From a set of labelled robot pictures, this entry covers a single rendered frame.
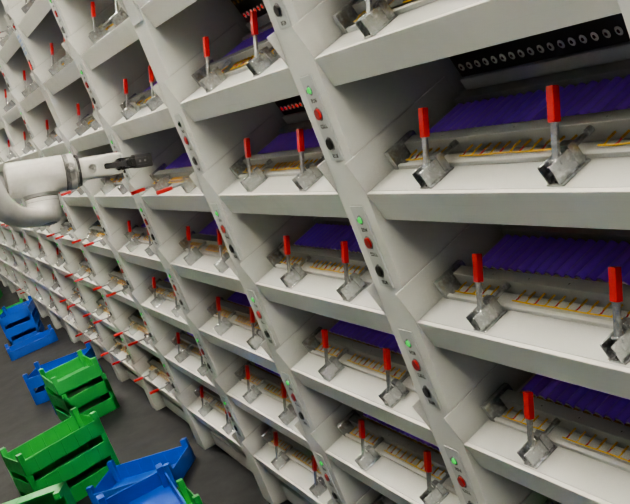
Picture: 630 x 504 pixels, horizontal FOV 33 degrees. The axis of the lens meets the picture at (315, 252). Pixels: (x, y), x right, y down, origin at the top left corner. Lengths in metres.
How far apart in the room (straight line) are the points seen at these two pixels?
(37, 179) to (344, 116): 1.20
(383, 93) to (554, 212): 0.44
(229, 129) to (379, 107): 0.70
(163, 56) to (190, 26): 0.08
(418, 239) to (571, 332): 0.33
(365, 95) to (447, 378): 0.41
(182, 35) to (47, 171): 0.57
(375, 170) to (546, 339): 0.36
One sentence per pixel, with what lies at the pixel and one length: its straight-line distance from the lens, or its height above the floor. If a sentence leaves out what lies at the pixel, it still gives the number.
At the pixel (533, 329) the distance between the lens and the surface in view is 1.25.
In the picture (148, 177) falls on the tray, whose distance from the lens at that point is 2.75.
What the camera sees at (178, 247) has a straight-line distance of 2.77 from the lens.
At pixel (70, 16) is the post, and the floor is 1.40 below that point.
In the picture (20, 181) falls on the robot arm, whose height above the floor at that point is 1.08.
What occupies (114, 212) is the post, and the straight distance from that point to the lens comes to 3.45.
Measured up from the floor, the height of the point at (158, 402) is 0.03.
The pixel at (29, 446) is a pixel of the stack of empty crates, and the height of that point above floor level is 0.20.
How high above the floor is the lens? 1.14
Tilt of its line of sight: 11 degrees down
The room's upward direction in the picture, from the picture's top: 22 degrees counter-clockwise
